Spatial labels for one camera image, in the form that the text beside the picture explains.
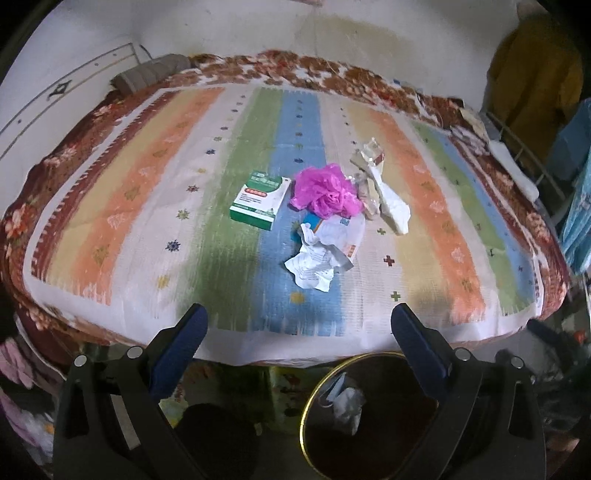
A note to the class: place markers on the white crumpled tissue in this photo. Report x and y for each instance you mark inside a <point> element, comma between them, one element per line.
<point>348,406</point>

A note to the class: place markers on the white decorated headboard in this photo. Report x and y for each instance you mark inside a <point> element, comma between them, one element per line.
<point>55,92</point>

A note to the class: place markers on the long white wrapper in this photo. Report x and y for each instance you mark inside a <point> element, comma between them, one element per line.
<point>392,207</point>

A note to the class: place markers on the dark bin with gold rim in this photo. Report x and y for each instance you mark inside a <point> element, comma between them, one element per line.
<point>392,415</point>

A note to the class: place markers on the metal rack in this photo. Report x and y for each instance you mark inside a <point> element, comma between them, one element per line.
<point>531,159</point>

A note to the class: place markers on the colourful floor mat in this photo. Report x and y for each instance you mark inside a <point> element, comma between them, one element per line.
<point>286,392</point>

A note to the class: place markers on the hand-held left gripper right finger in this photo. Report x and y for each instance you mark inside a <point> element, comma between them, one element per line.
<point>415,342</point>

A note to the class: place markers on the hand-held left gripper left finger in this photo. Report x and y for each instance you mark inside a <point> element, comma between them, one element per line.
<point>181,350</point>

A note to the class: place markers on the white folded cloth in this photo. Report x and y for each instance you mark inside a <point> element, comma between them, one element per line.
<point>512,168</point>

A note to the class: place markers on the pink mesh bath pouf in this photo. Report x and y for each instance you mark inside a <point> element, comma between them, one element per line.
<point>323,189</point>

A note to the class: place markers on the pink cloth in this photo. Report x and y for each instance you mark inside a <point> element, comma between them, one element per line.
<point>18,406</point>

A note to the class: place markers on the white packet with blue print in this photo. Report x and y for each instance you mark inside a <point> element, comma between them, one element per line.
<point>342,230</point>

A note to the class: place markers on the blue printed cloth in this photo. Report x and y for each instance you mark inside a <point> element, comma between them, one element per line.
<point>575,184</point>

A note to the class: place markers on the grey pillow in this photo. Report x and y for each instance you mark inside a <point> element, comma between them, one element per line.
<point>147,71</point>

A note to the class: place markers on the green and white carton box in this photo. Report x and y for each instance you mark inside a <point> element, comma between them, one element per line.
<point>258,203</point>

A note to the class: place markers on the yellow garment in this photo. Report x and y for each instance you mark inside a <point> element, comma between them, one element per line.
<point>535,83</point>

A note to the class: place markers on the clear plastic wrapper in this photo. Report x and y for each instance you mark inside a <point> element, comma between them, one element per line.
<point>369,152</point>

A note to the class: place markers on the white paper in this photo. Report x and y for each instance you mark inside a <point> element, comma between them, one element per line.
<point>314,267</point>

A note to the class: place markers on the striped colourful bed sheet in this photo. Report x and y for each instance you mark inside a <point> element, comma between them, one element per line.
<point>138,184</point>

